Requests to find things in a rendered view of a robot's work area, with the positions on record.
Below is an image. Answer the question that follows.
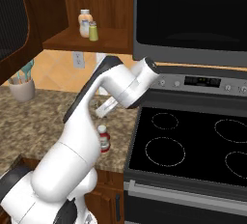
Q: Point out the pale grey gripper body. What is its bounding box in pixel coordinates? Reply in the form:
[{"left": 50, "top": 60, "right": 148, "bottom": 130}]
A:
[{"left": 95, "top": 98, "right": 121, "bottom": 119}]

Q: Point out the red condiment bottle white cap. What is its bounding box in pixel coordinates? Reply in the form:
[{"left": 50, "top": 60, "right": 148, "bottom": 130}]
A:
[{"left": 96, "top": 124, "right": 112, "bottom": 154}]

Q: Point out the green shaker silver cap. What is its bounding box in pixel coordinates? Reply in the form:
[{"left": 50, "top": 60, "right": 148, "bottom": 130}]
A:
[{"left": 88, "top": 20, "right": 99, "bottom": 42}]

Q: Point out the wooden base cabinet door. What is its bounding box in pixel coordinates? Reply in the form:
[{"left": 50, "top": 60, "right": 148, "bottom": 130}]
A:
[{"left": 84, "top": 168, "right": 125, "bottom": 224}]

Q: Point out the peach condiment bottle white cap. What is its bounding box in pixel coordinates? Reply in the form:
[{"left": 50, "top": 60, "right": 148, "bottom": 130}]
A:
[{"left": 77, "top": 9, "right": 95, "bottom": 39}]

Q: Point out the dark cabinet door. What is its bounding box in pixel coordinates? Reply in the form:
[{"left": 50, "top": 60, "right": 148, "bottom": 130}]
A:
[{"left": 0, "top": 0, "right": 44, "bottom": 85}]

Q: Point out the beige utensil pot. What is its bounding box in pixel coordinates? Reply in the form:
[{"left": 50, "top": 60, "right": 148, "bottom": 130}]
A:
[{"left": 8, "top": 77, "right": 36, "bottom": 103}]

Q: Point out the teal spatula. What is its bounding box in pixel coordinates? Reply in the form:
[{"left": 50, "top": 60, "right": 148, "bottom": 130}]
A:
[{"left": 18, "top": 59, "right": 35, "bottom": 84}]

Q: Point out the black stove with hob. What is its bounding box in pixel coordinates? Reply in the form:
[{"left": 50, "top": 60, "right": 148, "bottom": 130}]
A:
[{"left": 123, "top": 65, "right": 247, "bottom": 224}]

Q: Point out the wooden drawer front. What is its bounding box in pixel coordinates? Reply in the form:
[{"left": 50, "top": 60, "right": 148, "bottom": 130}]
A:
[{"left": 0, "top": 156, "right": 44, "bottom": 183}]

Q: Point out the wooden spoon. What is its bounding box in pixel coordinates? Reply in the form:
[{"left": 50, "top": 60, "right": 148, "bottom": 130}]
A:
[{"left": 10, "top": 74, "right": 21, "bottom": 86}]

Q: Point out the black microwave oven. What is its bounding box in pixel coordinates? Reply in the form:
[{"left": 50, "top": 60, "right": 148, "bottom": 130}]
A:
[{"left": 132, "top": 0, "right": 247, "bottom": 69}]

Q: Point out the white wall outlet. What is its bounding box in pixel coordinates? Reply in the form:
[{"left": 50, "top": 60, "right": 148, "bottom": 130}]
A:
[
  {"left": 96, "top": 52, "right": 107, "bottom": 71},
  {"left": 72, "top": 51, "right": 86, "bottom": 70}
]

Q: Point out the black cabinet door handle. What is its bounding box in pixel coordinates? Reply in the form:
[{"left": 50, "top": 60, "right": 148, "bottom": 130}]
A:
[{"left": 115, "top": 193, "right": 122, "bottom": 223}]

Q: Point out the grey oven door handle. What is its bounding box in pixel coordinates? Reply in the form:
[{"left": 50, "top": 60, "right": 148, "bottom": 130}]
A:
[{"left": 127, "top": 180, "right": 247, "bottom": 218}]

